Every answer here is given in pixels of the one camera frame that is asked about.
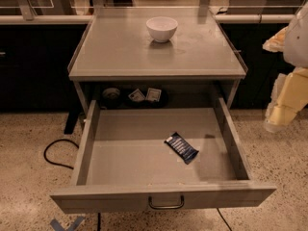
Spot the black metal drawer handle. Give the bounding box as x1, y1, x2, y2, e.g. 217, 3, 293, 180
148, 195, 185, 211

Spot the black floor cable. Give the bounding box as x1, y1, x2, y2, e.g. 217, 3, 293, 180
43, 139, 80, 170

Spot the blue floor tape cross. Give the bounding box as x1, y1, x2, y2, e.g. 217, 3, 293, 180
49, 216, 86, 231

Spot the grey open drawer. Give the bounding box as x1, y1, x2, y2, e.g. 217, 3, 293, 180
51, 98, 276, 214

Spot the white tea packet left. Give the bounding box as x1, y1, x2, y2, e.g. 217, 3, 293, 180
128, 89, 145, 103

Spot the blue rxbar wrapper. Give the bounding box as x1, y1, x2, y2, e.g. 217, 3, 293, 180
165, 132, 198, 165

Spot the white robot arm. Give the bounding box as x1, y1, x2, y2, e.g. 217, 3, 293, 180
263, 3, 308, 133

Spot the black cable under drawer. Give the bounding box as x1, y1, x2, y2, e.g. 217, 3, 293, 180
216, 208, 233, 231

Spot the grey counter cabinet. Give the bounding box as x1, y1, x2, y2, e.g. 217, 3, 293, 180
69, 7, 246, 111

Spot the white tea packet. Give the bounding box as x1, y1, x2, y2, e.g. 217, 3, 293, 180
146, 88, 162, 102
128, 89, 145, 103

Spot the white tea packet right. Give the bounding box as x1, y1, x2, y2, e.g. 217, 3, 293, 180
146, 88, 162, 102

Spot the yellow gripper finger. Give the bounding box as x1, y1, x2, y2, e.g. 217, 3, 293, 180
264, 68, 308, 133
263, 27, 287, 52

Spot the white ceramic bowl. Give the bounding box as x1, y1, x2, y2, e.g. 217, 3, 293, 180
146, 16, 178, 42

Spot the round dark can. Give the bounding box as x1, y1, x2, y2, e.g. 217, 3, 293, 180
102, 88, 120, 107

